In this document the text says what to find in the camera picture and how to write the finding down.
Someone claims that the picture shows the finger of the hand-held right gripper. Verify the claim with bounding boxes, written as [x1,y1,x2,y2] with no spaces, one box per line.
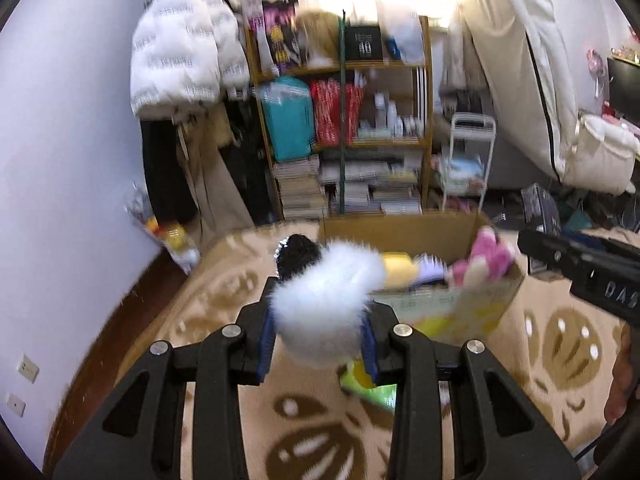
[517,229,585,282]

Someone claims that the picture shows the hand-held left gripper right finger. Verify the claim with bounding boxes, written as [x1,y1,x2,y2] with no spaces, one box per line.
[357,301,583,480]

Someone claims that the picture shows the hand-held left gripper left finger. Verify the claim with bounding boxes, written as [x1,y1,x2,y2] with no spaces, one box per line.
[52,300,281,480]

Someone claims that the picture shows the black patterned small box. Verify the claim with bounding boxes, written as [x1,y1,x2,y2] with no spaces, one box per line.
[520,182,562,235]

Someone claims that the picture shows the pink plush toy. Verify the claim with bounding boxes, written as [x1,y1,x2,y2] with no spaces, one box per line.
[445,226,519,289]

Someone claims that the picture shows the white and black fluffy plush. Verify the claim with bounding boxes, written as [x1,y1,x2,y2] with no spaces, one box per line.
[270,232,389,379]

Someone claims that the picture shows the yellow plush toy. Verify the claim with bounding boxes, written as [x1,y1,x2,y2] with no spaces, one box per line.
[381,252,421,291]

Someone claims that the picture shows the white-haired plush doll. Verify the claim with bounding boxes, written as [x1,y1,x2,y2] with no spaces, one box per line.
[412,254,447,289]

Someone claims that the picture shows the person's right hand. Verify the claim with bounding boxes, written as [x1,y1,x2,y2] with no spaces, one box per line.
[604,322,640,426]

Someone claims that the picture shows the light blue cloth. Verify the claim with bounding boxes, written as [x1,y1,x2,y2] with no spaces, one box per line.
[440,155,487,182]

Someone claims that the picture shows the beige flower blanket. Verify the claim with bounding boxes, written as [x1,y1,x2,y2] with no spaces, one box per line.
[115,220,640,480]

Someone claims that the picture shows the white trolley cart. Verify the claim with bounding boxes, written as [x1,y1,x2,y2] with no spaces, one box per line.
[432,112,497,212]

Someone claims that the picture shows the clear snack bag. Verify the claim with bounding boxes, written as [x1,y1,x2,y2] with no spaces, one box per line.
[125,184,202,275]

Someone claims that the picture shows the stack of brown books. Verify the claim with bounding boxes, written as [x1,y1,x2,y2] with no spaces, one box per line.
[272,155,329,222]

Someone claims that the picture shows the pile of magazines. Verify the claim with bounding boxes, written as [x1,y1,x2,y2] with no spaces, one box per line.
[320,160,424,217]

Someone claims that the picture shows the beige hanging coat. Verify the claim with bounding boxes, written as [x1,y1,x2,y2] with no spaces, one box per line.
[177,107,257,241]

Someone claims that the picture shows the dark hanging clothes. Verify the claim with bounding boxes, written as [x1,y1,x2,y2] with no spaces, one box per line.
[220,95,275,227]

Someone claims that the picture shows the pink desk fan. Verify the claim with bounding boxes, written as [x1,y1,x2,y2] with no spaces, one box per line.
[587,50,614,99]

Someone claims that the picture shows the white padded office chair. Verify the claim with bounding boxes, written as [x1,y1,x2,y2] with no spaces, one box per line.
[447,0,640,197]

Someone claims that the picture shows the black hanging coat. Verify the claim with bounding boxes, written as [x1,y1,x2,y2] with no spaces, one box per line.
[140,117,199,227]

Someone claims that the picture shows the group of small bottles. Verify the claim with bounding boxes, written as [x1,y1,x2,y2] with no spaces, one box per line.
[357,92,426,139]

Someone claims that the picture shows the teal shopping bag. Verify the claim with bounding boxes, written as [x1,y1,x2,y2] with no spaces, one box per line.
[260,77,317,162]

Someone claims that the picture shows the red patterned bag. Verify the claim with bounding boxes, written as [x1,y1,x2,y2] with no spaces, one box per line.
[309,79,364,148]

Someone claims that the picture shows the green pole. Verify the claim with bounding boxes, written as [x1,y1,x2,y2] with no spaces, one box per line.
[337,10,349,217]

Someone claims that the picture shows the wooden shelf unit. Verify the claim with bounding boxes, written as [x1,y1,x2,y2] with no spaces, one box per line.
[247,15,434,222]

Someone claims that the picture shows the white plastic bag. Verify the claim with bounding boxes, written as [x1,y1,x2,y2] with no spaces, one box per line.
[377,2,427,66]

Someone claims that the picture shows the black cardboard box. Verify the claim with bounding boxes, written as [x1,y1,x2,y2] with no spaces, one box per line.
[345,25,384,62]

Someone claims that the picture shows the white puffer jacket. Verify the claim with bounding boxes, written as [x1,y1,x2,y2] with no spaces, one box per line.
[130,0,252,121]

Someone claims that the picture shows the colourful printed bag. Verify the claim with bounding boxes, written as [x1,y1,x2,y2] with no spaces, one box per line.
[250,0,304,79]

